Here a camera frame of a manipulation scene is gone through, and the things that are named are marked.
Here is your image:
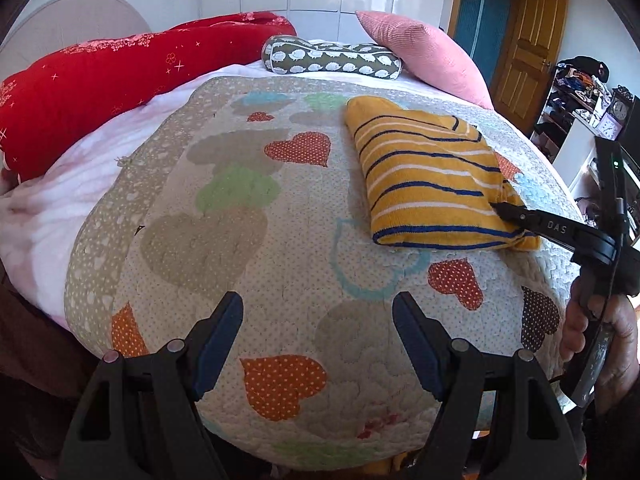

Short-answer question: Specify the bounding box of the white alarm clock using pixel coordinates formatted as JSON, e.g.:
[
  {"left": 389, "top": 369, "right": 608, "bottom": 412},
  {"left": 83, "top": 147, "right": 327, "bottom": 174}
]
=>
[{"left": 597, "top": 112, "right": 623, "bottom": 141}]

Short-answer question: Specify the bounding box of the yellow striped knit sweater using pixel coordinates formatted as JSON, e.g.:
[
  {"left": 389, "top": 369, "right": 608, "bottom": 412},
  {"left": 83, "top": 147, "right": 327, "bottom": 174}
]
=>
[{"left": 345, "top": 95, "right": 542, "bottom": 252}]

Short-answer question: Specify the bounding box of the pale round headboard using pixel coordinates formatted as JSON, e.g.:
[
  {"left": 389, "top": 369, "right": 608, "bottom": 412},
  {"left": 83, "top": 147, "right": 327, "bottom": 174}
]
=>
[{"left": 0, "top": 0, "right": 152, "bottom": 81}]

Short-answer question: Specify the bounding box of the black television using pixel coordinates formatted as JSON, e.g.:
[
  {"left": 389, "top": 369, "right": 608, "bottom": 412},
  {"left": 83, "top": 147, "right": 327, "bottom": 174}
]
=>
[{"left": 621, "top": 109, "right": 640, "bottom": 181}]

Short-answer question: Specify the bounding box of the wooden panel door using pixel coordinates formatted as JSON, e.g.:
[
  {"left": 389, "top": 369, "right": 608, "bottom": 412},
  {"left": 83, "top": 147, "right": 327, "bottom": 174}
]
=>
[{"left": 492, "top": 0, "right": 570, "bottom": 136}]

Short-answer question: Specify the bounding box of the person's right forearm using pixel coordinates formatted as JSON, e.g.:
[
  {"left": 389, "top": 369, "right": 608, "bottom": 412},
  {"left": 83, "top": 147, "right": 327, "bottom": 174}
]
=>
[{"left": 582, "top": 375, "right": 640, "bottom": 480}]

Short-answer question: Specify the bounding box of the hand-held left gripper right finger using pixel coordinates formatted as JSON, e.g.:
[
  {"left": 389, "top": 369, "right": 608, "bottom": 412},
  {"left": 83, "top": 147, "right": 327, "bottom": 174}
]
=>
[{"left": 391, "top": 291, "right": 583, "bottom": 480}]

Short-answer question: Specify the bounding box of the wooden door frame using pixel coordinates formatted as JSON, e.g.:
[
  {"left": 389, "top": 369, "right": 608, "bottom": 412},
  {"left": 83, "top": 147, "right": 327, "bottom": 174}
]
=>
[{"left": 446, "top": 0, "right": 571, "bottom": 136}]

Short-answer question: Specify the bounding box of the green hedgehog print pillow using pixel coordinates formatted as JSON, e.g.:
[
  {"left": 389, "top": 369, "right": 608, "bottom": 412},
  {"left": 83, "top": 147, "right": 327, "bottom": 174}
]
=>
[{"left": 261, "top": 35, "right": 403, "bottom": 80}]

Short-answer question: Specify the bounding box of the blue door curtain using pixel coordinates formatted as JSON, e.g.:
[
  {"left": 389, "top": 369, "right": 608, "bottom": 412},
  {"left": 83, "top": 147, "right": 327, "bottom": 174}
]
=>
[{"left": 452, "top": 0, "right": 516, "bottom": 61}]

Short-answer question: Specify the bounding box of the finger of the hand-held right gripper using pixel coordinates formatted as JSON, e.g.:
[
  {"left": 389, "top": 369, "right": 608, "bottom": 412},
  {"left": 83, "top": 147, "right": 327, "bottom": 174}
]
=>
[{"left": 492, "top": 201, "right": 585, "bottom": 253}]

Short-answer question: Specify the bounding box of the pink ribbed pillow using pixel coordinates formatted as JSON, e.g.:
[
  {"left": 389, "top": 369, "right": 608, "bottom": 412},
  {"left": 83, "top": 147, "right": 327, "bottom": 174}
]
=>
[{"left": 355, "top": 10, "right": 495, "bottom": 110}]

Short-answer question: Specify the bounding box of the person's right hand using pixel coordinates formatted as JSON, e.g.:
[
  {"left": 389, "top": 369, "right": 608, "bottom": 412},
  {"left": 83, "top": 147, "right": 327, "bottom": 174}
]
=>
[{"left": 560, "top": 276, "right": 640, "bottom": 403}]

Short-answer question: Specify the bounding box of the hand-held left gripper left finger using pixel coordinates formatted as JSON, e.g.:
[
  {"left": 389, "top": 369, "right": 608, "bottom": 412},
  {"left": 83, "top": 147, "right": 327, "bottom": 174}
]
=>
[{"left": 57, "top": 291, "right": 245, "bottom": 480}]

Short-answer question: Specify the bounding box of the cluttered storage rack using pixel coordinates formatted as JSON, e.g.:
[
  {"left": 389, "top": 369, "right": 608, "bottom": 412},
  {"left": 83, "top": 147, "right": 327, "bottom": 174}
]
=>
[{"left": 530, "top": 55, "right": 611, "bottom": 161}]

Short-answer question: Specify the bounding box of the pile of clothes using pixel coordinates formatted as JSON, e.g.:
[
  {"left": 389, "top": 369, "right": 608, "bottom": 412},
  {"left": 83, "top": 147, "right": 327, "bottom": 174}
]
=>
[{"left": 555, "top": 55, "right": 611, "bottom": 98}]

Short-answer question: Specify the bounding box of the heart patchwork quilt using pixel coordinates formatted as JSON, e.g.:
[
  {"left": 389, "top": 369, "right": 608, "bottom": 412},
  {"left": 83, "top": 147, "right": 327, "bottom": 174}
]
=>
[{"left": 64, "top": 76, "right": 591, "bottom": 471}]

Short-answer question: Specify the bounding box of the white cabinet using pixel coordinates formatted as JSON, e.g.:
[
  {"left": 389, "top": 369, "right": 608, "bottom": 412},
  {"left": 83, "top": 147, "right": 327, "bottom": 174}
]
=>
[{"left": 550, "top": 120, "right": 640, "bottom": 251}]

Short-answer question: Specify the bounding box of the red floral duvet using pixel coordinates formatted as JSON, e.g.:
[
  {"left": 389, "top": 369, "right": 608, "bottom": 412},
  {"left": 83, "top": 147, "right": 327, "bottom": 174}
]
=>
[{"left": 0, "top": 11, "right": 298, "bottom": 183}]

